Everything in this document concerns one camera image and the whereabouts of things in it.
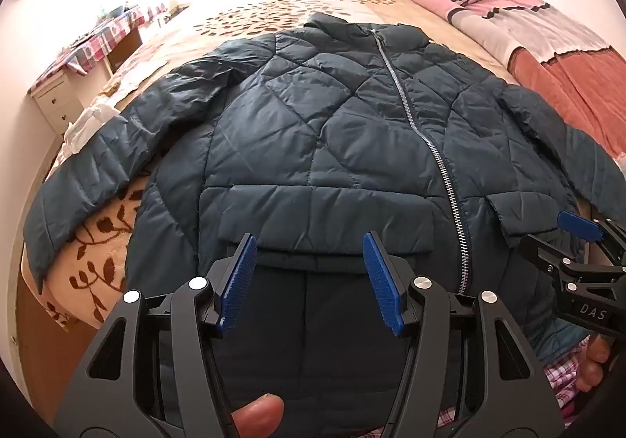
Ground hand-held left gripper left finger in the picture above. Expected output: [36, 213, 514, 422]
[51, 233, 259, 438]

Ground pink striped blanket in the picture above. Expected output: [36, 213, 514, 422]
[410, 0, 626, 161]

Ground person's pink plaid pajamas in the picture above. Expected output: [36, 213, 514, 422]
[437, 334, 626, 438]

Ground person's right hand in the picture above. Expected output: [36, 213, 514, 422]
[574, 334, 613, 396]

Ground white drawer cabinet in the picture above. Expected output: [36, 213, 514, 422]
[31, 72, 83, 136]

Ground dark teal quilted jacket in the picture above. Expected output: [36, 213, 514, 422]
[22, 12, 626, 424]

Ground beige leaf-print bed blanket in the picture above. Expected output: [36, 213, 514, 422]
[36, 0, 520, 327]

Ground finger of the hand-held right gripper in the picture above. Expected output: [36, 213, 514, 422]
[558, 211, 626, 269]
[519, 233, 608, 278]

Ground white crumpled cloth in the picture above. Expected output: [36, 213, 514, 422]
[61, 98, 122, 156]

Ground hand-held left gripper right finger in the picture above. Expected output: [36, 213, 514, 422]
[362, 231, 572, 438]

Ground person's left hand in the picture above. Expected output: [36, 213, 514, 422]
[231, 394, 285, 438]

